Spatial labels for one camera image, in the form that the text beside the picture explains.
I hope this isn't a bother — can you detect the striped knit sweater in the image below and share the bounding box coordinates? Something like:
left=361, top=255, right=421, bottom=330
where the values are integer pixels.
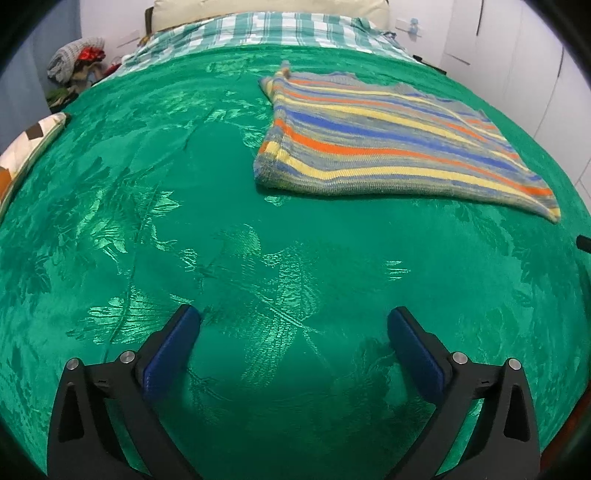
left=253, top=63, right=561, bottom=223

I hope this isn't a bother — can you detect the blue curtain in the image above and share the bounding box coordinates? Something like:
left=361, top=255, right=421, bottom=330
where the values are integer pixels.
left=1, top=1, right=81, bottom=148

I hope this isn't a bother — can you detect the teal plaid sheet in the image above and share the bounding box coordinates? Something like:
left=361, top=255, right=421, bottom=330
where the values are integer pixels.
left=114, top=12, right=415, bottom=78

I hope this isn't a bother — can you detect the cream padded headboard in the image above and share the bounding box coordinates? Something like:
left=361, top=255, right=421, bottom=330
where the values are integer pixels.
left=151, top=0, right=390, bottom=32

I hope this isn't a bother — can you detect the wall socket with blue plug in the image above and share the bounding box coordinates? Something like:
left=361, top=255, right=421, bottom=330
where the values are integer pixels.
left=394, top=18, right=423, bottom=38

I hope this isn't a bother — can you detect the green floral bedspread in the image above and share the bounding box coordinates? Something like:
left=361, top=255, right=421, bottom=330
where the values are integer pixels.
left=1, top=45, right=590, bottom=479

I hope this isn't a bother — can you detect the patchwork geometric pillow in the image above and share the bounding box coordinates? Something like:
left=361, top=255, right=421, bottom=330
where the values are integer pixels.
left=1, top=112, right=70, bottom=217

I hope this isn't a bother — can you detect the pile of clothes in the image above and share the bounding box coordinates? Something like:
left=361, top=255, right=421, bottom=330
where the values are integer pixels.
left=45, top=37, right=121, bottom=113

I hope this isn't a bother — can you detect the white wardrobe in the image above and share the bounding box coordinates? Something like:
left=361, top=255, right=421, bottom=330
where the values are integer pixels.
left=442, top=0, right=590, bottom=201

